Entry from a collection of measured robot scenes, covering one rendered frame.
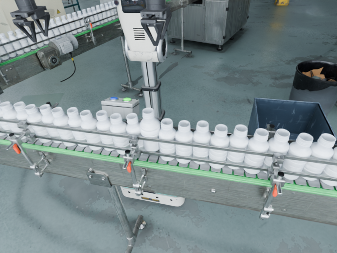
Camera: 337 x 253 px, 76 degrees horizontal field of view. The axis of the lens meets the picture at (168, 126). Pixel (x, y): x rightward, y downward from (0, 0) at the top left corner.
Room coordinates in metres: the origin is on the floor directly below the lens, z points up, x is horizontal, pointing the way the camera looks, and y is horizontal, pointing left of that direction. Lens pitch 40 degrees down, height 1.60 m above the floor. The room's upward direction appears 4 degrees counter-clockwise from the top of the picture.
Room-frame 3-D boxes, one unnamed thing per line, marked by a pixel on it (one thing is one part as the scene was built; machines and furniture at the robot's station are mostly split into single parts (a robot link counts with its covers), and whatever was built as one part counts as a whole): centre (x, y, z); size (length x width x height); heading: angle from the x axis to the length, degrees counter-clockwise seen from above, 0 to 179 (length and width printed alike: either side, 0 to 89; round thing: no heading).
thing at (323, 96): (1.80, -1.46, 0.32); 0.45 x 0.45 x 0.64
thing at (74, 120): (0.65, 0.34, 1.08); 0.06 x 0.06 x 0.17
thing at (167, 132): (0.55, 0.01, 1.08); 0.06 x 0.06 x 0.17
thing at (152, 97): (1.25, 0.09, 0.72); 0.11 x 0.11 x 0.40; 74
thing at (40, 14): (0.85, 0.44, 1.41); 0.07 x 0.07 x 0.09; 74
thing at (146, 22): (0.69, 0.02, 1.41); 0.07 x 0.07 x 0.09; 73
